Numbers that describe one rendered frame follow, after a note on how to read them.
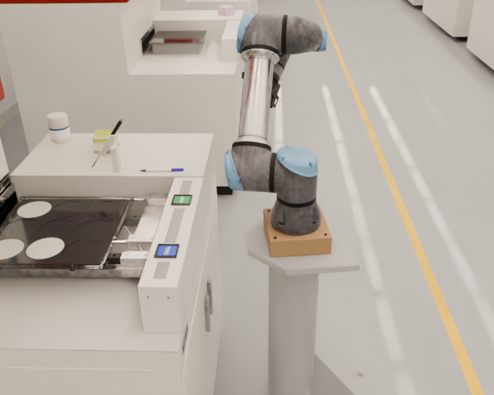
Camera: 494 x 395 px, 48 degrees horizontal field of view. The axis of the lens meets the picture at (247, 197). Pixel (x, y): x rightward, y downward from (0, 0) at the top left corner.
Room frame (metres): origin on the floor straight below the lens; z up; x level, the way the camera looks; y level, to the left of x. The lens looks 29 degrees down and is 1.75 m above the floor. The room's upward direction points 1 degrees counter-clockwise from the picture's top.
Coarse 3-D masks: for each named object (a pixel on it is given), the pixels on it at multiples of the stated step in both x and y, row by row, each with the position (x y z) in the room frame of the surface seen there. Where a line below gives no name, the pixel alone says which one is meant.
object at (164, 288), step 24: (192, 192) 1.45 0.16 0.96; (168, 216) 1.31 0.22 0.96; (192, 216) 1.31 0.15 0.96; (168, 240) 1.20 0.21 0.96; (192, 240) 1.25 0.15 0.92; (168, 264) 1.09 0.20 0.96; (192, 264) 1.22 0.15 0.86; (144, 288) 1.00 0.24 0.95; (168, 288) 1.00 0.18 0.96; (144, 312) 1.00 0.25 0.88; (168, 312) 1.00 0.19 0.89
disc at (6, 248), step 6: (6, 240) 1.30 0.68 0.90; (12, 240) 1.30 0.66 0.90; (18, 240) 1.30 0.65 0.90; (0, 246) 1.27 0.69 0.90; (6, 246) 1.27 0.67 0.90; (12, 246) 1.27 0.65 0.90; (18, 246) 1.27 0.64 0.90; (0, 252) 1.24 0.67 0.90; (6, 252) 1.24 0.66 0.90; (12, 252) 1.24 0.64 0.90; (18, 252) 1.24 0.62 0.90; (0, 258) 1.21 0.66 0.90; (6, 258) 1.21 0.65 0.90
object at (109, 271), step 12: (0, 276) 1.23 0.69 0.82; (12, 276) 1.23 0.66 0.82; (24, 276) 1.23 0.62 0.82; (36, 276) 1.23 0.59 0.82; (48, 276) 1.23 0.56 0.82; (60, 276) 1.23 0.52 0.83; (72, 276) 1.22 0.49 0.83; (84, 276) 1.22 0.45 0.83; (96, 276) 1.22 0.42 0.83; (108, 276) 1.22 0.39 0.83; (120, 276) 1.22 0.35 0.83
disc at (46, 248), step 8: (40, 240) 1.29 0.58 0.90; (48, 240) 1.29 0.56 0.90; (56, 240) 1.29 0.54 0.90; (32, 248) 1.25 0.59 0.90; (40, 248) 1.25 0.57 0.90; (48, 248) 1.25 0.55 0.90; (56, 248) 1.25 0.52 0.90; (32, 256) 1.22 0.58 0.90; (40, 256) 1.21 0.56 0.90; (48, 256) 1.21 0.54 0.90
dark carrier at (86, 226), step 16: (16, 208) 1.47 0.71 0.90; (64, 208) 1.47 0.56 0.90; (80, 208) 1.47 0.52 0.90; (96, 208) 1.47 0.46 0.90; (112, 208) 1.47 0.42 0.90; (16, 224) 1.38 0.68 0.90; (32, 224) 1.38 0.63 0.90; (48, 224) 1.38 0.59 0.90; (64, 224) 1.38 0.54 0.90; (80, 224) 1.38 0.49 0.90; (96, 224) 1.37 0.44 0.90; (112, 224) 1.37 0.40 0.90; (0, 240) 1.30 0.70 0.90; (32, 240) 1.30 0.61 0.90; (64, 240) 1.29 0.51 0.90; (80, 240) 1.29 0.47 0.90; (96, 240) 1.29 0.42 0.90; (16, 256) 1.22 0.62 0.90; (64, 256) 1.21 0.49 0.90; (80, 256) 1.21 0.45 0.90; (96, 256) 1.21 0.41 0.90
